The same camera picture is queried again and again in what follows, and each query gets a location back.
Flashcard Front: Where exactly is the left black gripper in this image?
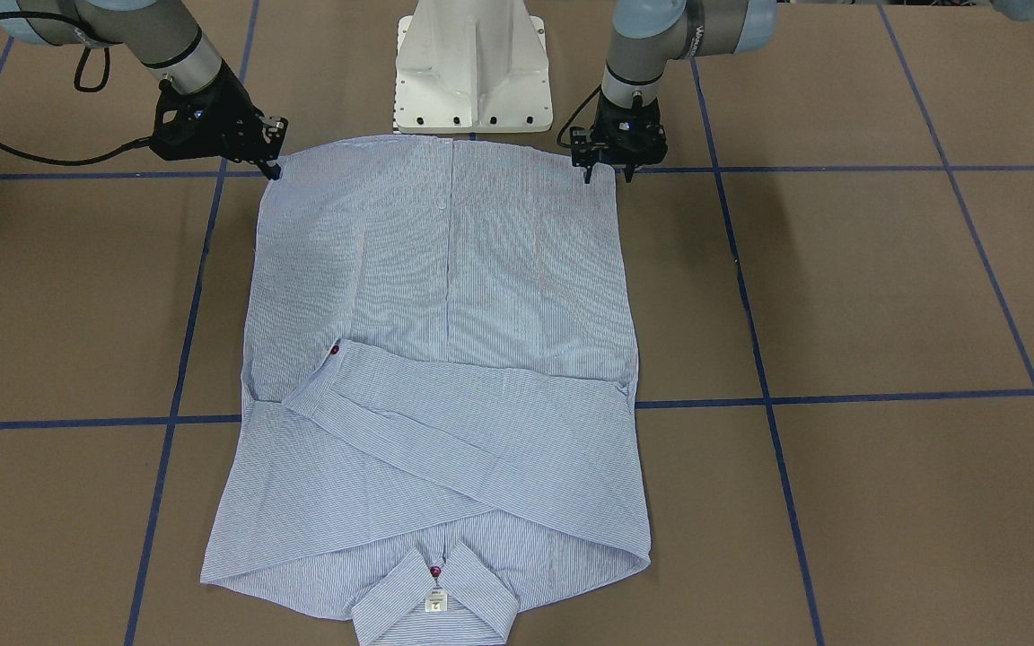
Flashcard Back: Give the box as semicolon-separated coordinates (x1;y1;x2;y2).
569;87;668;185

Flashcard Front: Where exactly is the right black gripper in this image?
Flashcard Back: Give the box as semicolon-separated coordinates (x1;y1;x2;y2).
149;63;288;181

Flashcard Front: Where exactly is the light blue striped dress shirt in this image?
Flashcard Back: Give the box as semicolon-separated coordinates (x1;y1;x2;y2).
200;135;652;645

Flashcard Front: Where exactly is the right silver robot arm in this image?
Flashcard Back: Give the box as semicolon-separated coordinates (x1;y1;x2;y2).
0;1;288;180

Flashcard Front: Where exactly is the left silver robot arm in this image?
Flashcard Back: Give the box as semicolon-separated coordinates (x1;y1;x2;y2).
557;1;778;183

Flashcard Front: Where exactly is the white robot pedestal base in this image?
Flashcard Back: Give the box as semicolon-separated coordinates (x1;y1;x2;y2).
393;1;554;135

